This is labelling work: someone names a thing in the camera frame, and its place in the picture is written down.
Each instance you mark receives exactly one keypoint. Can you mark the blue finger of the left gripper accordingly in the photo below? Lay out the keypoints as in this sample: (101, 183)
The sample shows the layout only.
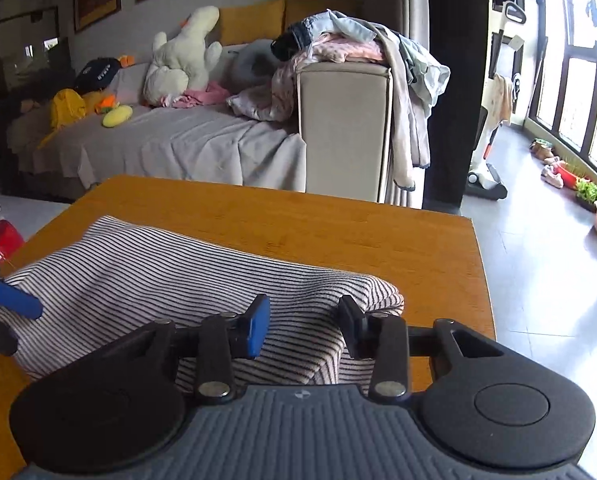
(20, 302)

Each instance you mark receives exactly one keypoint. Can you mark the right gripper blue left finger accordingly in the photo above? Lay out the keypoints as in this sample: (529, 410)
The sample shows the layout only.
(223, 338)

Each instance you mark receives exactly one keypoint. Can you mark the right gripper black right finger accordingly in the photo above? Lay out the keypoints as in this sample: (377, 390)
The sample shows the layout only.
(382, 338)

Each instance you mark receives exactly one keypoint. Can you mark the striped knit garment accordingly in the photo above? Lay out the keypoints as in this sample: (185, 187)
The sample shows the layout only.
(119, 277)

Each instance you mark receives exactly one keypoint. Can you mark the pile of clothes on armrest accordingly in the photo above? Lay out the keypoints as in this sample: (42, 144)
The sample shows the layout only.
(361, 95)

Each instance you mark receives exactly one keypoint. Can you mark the yellow plush toy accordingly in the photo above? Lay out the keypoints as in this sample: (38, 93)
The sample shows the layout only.
(68, 107)

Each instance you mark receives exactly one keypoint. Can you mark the white upright vacuum cleaner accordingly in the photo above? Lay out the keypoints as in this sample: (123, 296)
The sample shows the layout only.
(496, 108)

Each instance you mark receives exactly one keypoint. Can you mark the beige sofa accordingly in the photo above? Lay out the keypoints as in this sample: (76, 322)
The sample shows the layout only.
(204, 143)

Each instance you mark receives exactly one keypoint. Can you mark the small yellow-green plush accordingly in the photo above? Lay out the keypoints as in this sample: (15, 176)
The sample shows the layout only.
(117, 116)

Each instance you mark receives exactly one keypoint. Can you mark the orange plush toy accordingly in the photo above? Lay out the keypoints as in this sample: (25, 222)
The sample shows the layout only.
(106, 104)

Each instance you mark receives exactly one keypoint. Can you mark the black cap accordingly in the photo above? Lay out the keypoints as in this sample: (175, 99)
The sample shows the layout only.
(97, 75)

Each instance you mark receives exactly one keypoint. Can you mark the red bowl on floor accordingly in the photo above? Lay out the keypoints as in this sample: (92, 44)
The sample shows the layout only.
(568, 177)

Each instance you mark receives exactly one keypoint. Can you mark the pink garment on sofa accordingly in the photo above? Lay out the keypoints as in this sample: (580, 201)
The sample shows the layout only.
(213, 94)

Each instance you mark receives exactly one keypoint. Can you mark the green plant tray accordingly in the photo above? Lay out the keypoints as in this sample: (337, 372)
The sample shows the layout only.
(586, 194)

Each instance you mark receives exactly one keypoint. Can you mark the grey neck pillow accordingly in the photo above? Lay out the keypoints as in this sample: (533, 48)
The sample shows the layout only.
(254, 65)

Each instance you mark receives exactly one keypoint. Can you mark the white plush duck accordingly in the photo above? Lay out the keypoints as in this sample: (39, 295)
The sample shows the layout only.
(184, 62)

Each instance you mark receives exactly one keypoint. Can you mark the yellow cushion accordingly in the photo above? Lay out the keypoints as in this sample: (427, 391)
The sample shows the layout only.
(245, 24)
(296, 10)

